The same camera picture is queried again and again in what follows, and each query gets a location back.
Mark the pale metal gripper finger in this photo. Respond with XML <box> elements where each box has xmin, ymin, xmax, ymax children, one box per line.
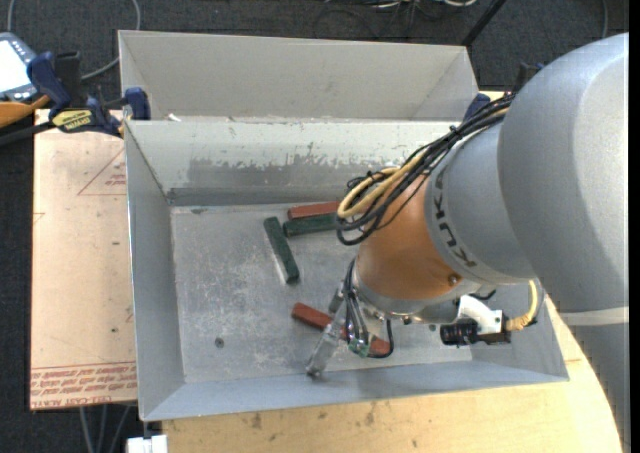
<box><xmin>317</xmin><ymin>323</ymin><xmax>349</xmax><ymax>378</ymax></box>
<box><xmin>305</xmin><ymin>321</ymin><xmax>339</xmax><ymax>378</ymax></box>

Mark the red-brown flat block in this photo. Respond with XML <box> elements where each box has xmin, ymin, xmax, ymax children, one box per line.
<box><xmin>286</xmin><ymin>200</ymin><xmax>343</xmax><ymax>223</ymax></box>
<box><xmin>290</xmin><ymin>302</ymin><xmax>393</xmax><ymax>358</ymax></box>

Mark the brown cardboard board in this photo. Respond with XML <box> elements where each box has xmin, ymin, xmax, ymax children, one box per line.
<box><xmin>29</xmin><ymin>108</ymin><xmax>139</xmax><ymax>412</ymax></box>

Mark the black cylinder on white bracket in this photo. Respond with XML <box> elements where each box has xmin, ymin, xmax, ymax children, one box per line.
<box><xmin>439</xmin><ymin>294</ymin><xmax>513</xmax><ymax>348</ymax></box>

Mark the dark green flat block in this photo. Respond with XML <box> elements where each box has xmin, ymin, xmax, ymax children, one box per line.
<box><xmin>262</xmin><ymin>215</ymin><xmax>302</xmax><ymax>286</ymax></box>
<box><xmin>282</xmin><ymin>213</ymin><xmax>340</xmax><ymax>239</ymax></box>

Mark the grey metal bin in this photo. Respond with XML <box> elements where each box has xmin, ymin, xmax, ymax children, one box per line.
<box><xmin>117</xmin><ymin>29</ymin><xmax>571</xmax><ymax>423</ymax></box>

